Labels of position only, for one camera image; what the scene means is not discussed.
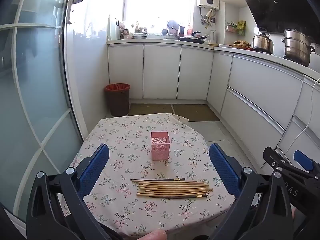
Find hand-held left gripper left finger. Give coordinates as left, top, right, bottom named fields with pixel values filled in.
left=26, top=143, right=118, bottom=240

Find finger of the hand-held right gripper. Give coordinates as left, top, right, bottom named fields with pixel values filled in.
left=294, top=150, right=320, bottom=178
left=263, top=147, right=293, bottom=172

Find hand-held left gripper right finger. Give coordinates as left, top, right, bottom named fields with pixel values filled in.
left=209, top=143, right=294, bottom=240

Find dark chopstick with gold band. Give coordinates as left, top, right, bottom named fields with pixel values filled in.
left=131, top=178, right=186, bottom=182
left=149, top=194, right=208, bottom=199

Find pile of bamboo chopsticks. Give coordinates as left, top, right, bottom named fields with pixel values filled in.
left=136, top=181, right=213, bottom=197

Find pink perforated plastic basket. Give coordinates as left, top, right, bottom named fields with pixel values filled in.
left=150, top=131, right=171, bottom=161

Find floral tablecloth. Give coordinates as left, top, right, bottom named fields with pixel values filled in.
left=61, top=113, right=237, bottom=239

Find brown floor mat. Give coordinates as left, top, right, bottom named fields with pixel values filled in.
left=172, top=104, right=220, bottom=122
left=129, top=103, right=173, bottom=117

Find white kitchen base cabinet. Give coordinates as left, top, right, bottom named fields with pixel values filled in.
left=206, top=50, right=320, bottom=178
left=107, top=42, right=215, bottom=100

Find brown trash bin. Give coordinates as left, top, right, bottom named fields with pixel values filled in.
left=104, top=83, right=130, bottom=117

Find red trash bag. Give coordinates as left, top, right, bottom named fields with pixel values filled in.
left=104, top=83, right=130, bottom=93

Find frosted glass sliding door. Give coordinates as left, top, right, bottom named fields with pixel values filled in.
left=0, top=0, right=84, bottom=223

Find white kitchen countertop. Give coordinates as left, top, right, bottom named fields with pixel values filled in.
left=107, top=36, right=320, bottom=80

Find stainless steel steamer pot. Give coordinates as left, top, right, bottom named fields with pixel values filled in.
left=281, top=29, right=315, bottom=67

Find stainless steel kettle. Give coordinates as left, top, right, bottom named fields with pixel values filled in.
left=252, top=27, right=274, bottom=53

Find plate of food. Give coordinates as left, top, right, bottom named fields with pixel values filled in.
left=232, top=40, right=252, bottom=48

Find black frying pan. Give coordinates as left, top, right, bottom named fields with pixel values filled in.
left=179, top=31, right=207, bottom=42

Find white cutting board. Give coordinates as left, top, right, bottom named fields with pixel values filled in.
left=109, top=14, right=120, bottom=40

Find row of jars and bottles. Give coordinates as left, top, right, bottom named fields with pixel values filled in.
left=119, top=20, right=193, bottom=40

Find water heater pipes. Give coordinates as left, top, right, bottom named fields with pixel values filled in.
left=200, top=6, right=217, bottom=29

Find black range hood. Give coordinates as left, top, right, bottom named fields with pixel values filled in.
left=236, top=0, right=320, bottom=44

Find bright window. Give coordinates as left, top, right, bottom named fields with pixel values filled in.
left=122, top=0, right=198, bottom=34

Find white cable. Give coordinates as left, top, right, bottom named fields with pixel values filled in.
left=286, top=77, right=320, bottom=153

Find wall rack with packets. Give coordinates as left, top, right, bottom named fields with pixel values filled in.
left=226, top=21, right=247, bottom=36

